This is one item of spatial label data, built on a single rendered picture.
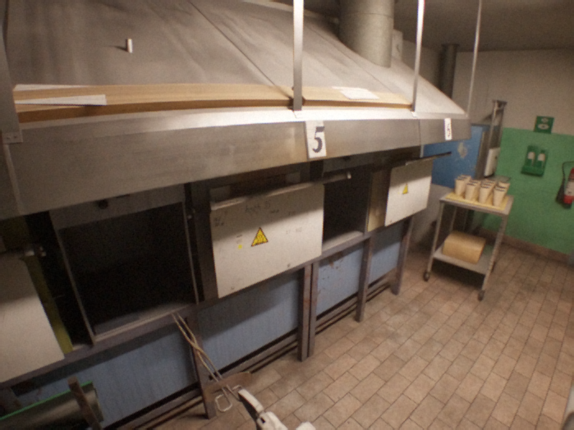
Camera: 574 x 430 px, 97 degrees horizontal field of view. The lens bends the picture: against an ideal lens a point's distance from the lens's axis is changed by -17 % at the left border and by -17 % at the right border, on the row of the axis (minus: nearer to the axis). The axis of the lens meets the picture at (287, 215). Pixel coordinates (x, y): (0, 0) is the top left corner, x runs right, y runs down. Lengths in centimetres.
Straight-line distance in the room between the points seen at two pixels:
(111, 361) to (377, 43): 243
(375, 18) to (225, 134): 168
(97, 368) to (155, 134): 108
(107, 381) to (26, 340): 54
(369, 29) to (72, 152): 200
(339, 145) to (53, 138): 96
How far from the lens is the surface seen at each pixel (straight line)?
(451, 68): 425
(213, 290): 145
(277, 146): 103
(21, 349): 123
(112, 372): 161
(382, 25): 239
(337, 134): 124
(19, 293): 112
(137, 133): 84
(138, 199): 115
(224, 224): 119
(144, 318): 143
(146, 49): 127
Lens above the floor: 171
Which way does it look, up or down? 21 degrees down
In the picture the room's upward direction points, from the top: straight up
